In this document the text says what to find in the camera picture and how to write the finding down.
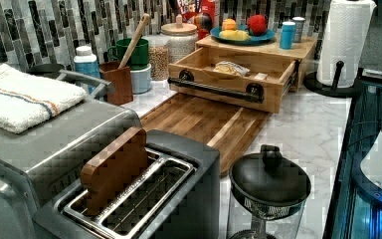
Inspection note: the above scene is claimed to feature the wooden drawer cabinet box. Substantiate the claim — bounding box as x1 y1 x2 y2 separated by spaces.
196 34 317 92

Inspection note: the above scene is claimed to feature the silver toaster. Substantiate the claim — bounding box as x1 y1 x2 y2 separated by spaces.
34 129 220 239

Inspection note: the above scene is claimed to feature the wooden spoon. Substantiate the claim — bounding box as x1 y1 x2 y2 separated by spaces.
118 13 150 69

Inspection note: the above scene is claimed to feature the red plush pepper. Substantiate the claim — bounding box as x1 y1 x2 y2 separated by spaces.
247 14 267 36

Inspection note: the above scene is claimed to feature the black lid glass jar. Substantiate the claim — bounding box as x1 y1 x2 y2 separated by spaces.
226 144 311 239

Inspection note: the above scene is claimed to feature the white blue bottle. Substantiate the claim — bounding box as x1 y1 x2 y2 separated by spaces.
74 46 100 78

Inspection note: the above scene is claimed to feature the black paper towel holder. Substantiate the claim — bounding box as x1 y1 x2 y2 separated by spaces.
303 61 363 99

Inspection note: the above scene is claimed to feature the large wooden cutting board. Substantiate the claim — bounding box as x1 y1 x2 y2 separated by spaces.
140 94 272 177

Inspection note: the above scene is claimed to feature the wooden toast slice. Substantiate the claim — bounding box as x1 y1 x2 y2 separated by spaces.
81 126 148 216

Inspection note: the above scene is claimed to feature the wooden drawer with black handle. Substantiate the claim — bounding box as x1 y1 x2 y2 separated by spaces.
169 47 298 113

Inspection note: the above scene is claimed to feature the paper towel roll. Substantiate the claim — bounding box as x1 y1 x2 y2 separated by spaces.
316 0 376 88

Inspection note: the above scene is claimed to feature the yellow plush banana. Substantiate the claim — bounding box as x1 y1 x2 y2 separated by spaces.
219 30 251 41

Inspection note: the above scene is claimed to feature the blue can shaker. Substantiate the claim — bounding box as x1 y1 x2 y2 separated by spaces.
280 21 295 50

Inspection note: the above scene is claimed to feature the blue plate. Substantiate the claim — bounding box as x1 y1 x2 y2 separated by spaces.
210 27 275 46

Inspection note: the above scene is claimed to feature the silver salt shaker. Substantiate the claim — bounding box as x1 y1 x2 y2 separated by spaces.
292 16 305 43

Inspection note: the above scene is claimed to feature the red Froot Loops box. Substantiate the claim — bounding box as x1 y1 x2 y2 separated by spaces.
174 0 220 39

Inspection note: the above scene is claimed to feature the bagged food in drawer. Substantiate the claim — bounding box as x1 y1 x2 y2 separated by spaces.
214 61 250 77

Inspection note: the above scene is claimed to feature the orange plush fruit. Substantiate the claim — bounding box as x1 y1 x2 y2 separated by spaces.
222 18 237 31

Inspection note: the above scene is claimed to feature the white striped towel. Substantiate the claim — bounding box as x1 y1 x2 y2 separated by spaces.
0 64 88 133

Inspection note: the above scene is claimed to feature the green mug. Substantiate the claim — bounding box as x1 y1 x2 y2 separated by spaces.
107 38 149 71

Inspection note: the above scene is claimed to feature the brown wooden utensil holder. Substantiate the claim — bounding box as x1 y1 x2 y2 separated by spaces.
99 61 133 106

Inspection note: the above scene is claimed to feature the white bowl under mug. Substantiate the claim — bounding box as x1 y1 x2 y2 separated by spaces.
131 64 151 95

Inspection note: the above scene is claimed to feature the glass jar of grains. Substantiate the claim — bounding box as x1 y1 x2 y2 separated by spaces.
145 35 169 81

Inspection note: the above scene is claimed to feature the stainless toaster oven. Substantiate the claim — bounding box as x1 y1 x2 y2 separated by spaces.
0 69 142 239

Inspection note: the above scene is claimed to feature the black pan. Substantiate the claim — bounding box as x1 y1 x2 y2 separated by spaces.
27 64 65 79

